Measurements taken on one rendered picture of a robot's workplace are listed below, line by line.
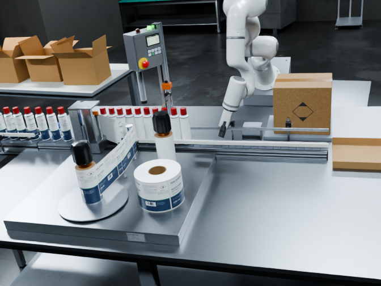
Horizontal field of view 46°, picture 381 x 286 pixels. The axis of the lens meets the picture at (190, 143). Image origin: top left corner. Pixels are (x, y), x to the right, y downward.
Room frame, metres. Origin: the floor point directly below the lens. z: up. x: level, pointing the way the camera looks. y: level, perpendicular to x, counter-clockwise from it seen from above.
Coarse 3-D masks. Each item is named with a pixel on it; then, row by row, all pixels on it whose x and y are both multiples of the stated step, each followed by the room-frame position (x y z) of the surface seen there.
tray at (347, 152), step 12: (336, 144) 2.06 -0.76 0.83; (348, 144) 2.04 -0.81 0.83; (360, 144) 2.03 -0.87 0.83; (372, 144) 2.01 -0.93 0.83; (336, 156) 1.93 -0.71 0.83; (348, 156) 1.92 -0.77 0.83; (360, 156) 1.91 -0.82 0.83; (372, 156) 1.89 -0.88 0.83; (336, 168) 1.82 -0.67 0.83; (348, 168) 1.81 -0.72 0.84; (360, 168) 1.79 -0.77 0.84; (372, 168) 1.77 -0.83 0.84
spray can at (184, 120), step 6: (180, 108) 2.18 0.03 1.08; (180, 114) 2.18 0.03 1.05; (186, 114) 2.18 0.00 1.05; (180, 120) 2.17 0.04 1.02; (186, 120) 2.16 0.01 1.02; (180, 126) 2.18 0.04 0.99; (186, 126) 2.16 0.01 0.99; (186, 132) 2.16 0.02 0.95; (186, 138) 2.16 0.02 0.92; (186, 144) 2.16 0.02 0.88
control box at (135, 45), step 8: (128, 32) 2.34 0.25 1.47; (144, 32) 2.29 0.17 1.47; (152, 32) 2.31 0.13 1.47; (128, 40) 2.28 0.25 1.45; (136, 40) 2.25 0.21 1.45; (144, 40) 2.28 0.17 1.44; (160, 40) 2.34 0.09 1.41; (128, 48) 2.29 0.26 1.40; (136, 48) 2.25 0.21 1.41; (144, 48) 2.27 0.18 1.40; (128, 56) 2.30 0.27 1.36; (136, 56) 2.25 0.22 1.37; (144, 56) 2.27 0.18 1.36; (152, 56) 2.30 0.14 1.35; (160, 56) 2.33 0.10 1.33; (128, 64) 2.32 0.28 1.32; (136, 64) 2.25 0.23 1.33; (152, 64) 2.29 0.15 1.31; (160, 64) 2.33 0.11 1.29
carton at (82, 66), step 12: (60, 48) 3.95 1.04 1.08; (72, 48) 4.10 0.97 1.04; (84, 48) 4.11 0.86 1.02; (96, 48) 3.80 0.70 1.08; (60, 60) 3.85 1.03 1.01; (72, 60) 3.81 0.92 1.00; (84, 60) 3.77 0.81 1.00; (96, 60) 3.79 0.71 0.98; (108, 60) 3.98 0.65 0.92; (72, 72) 3.82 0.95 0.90; (84, 72) 3.77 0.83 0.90; (96, 72) 3.75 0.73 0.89; (108, 72) 3.95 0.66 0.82; (72, 84) 3.83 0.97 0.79; (84, 84) 3.78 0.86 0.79; (96, 84) 3.74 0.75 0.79
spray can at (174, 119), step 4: (172, 108) 2.20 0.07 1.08; (176, 108) 2.20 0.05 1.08; (172, 112) 2.19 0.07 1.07; (176, 112) 2.19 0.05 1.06; (172, 116) 2.19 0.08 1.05; (176, 116) 2.18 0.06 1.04; (172, 120) 2.18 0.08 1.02; (176, 120) 2.18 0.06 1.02; (172, 124) 2.18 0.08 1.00; (176, 124) 2.18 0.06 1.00; (172, 128) 2.18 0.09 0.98; (176, 128) 2.18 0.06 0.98; (180, 128) 2.19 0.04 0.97; (176, 132) 2.18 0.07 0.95; (180, 132) 2.19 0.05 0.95; (176, 136) 2.18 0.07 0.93; (180, 136) 2.19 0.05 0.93; (176, 144) 2.18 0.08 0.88
